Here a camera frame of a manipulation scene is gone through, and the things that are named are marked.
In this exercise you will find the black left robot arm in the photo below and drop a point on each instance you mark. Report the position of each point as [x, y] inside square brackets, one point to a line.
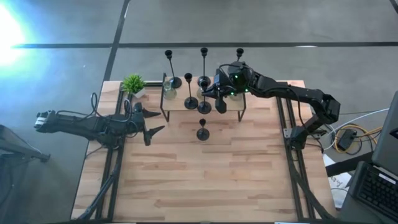
[87, 126]

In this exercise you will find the green plant white pot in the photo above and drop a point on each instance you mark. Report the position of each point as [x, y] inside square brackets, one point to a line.
[133, 83]

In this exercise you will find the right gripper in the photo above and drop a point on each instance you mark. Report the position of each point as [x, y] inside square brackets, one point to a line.
[224, 84]

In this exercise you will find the white paper sheet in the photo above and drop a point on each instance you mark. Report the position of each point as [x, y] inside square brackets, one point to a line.
[335, 186]

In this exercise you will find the tall black candlestick holder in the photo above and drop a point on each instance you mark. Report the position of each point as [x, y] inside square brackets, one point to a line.
[204, 50]
[239, 50]
[175, 82]
[191, 103]

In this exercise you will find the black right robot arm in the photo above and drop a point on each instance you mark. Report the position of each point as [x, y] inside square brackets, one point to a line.
[298, 93]

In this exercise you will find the black power brick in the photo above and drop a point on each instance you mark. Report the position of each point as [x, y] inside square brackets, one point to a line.
[346, 140]

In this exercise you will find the black aluminium table frame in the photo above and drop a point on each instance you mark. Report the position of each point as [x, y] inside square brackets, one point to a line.
[154, 84]

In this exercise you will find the short black candlestick holder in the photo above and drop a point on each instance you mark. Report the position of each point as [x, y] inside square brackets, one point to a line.
[202, 134]

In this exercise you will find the black keyboard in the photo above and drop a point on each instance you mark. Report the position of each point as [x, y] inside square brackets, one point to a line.
[376, 193]

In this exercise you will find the wooden shelf riser black legs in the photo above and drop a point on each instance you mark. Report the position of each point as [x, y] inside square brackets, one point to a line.
[178, 104]

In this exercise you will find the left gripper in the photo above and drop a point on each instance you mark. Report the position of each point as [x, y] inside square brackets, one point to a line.
[141, 121]

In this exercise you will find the computer monitor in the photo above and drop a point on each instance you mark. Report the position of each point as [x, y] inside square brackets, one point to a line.
[387, 140]

